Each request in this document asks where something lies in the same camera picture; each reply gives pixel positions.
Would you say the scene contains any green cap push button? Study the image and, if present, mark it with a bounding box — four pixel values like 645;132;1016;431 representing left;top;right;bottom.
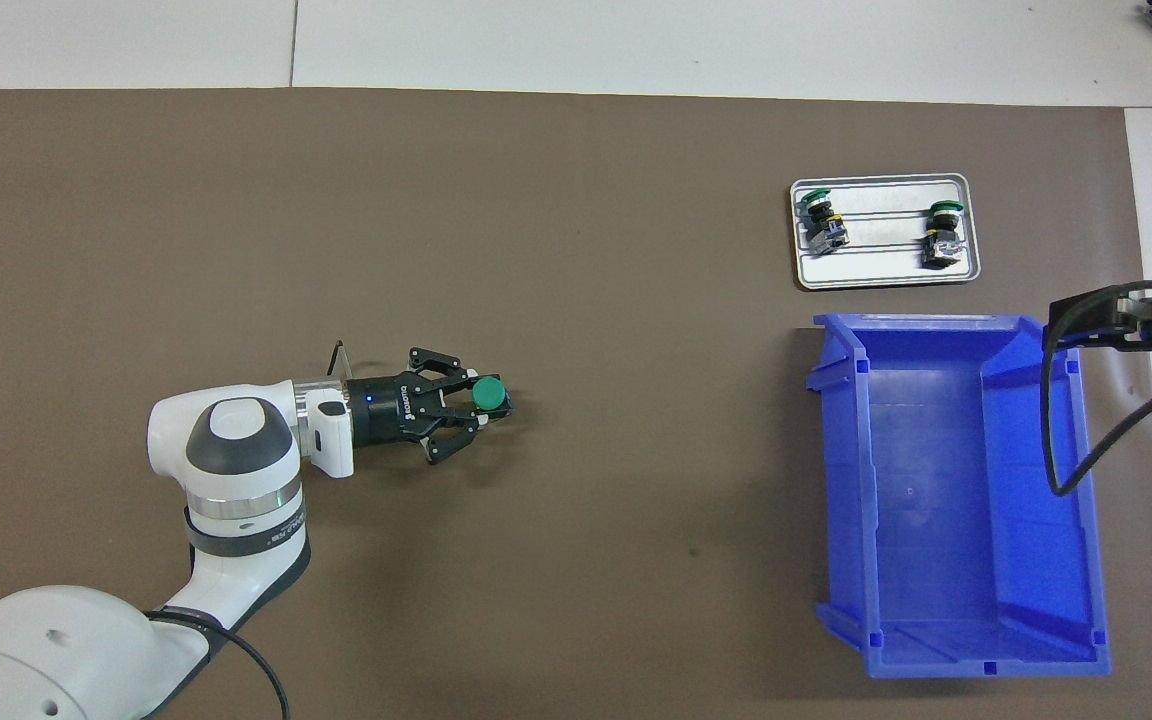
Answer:
798;187;852;254
469;375;517;421
921;200;967;271

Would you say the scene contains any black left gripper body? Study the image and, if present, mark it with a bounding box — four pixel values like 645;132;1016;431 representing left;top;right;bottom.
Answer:
346;372;429;448

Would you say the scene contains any grey metal tray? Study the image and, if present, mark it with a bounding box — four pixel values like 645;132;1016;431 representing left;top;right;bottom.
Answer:
789;173;983;292

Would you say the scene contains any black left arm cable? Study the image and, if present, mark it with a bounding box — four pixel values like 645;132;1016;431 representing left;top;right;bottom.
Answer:
141;340;349;720

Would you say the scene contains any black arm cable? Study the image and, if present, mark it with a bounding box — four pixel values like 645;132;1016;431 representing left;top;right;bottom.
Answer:
141;340;349;720
1041;280;1152;498

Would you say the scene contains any blue plastic storage bin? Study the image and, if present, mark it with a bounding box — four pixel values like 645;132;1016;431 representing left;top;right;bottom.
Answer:
804;312;1114;681

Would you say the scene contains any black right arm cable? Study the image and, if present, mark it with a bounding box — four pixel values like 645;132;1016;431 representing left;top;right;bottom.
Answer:
1041;280;1152;498

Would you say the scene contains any brown paper table mat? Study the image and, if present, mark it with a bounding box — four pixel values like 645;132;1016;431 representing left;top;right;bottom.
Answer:
0;88;1152;720

